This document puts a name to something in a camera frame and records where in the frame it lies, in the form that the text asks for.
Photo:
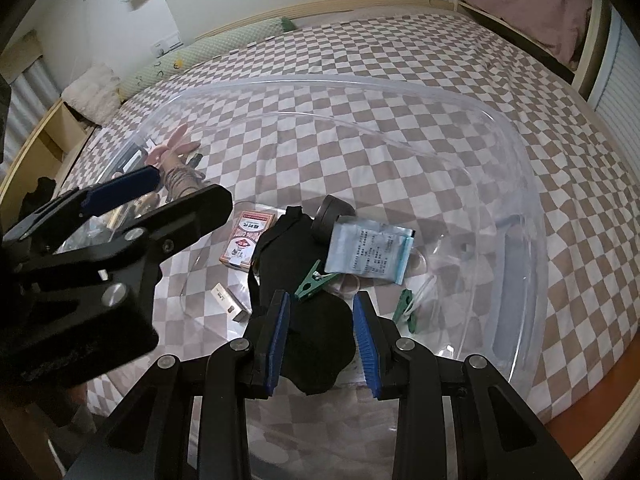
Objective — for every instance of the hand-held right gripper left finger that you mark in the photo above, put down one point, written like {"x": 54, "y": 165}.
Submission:
{"x": 277, "y": 340}

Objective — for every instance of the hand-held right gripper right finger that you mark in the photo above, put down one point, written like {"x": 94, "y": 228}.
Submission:
{"x": 367, "y": 345}

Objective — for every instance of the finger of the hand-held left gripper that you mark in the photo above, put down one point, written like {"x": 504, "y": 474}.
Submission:
{"x": 120, "y": 190}
{"x": 190, "y": 210}

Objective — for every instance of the black eye mask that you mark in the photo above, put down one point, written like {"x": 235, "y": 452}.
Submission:
{"x": 320, "y": 335}

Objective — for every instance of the green clothes peg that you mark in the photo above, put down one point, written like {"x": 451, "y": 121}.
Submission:
{"x": 404, "y": 310}
{"x": 312, "y": 282}

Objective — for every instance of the playing card box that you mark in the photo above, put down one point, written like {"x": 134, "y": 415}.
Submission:
{"x": 240, "y": 245}

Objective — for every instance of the small white box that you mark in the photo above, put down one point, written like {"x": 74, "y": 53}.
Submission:
{"x": 225, "y": 297}

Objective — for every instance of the blue and white sachet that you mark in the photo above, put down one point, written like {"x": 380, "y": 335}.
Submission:
{"x": 370, "y": 250}

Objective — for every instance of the black round roll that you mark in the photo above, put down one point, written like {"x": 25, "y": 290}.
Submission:
{"x": 330, "y": 217}

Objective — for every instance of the clear plastic container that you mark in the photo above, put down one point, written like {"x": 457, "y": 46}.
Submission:
{"x": 450, "y": 160}

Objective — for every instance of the cardboard spool of brown twine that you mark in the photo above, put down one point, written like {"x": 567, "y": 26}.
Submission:
{"x": 180, "y": 180}

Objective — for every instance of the small dark item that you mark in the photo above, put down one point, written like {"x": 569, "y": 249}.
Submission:
{"x": 194, "y": 160}

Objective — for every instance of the black cloth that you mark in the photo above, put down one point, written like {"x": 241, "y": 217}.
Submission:
{"x": 40, "y": 190}

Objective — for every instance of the wooden shelf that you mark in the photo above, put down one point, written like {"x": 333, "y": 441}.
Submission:
{"x": 60, "y": 130}

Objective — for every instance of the white fluffy pillow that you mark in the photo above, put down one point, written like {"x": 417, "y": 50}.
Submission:
{"x": 92, "y": 92}

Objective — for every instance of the grey striped curtain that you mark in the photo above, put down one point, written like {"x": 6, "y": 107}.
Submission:
{"x": 30, "y": 95}

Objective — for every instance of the long green pillow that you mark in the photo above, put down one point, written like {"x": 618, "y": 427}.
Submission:
{"x": 210, "y": 50}

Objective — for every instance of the cardboard box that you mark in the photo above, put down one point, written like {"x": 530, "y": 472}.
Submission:
{"x": 25, "y": 52}

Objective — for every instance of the checkered bed sheet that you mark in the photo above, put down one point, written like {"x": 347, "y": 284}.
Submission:
{"x": 400, "y": 60}

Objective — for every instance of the white ribbed cabinet door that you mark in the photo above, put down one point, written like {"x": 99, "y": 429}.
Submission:
{"x": 617, "y": 85}

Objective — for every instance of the pink blanket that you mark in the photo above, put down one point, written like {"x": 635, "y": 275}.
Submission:
{"x": 520, "y": 0}

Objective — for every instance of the wooden post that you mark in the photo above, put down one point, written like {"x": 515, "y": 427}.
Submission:
{"x": 592, "y": 45}

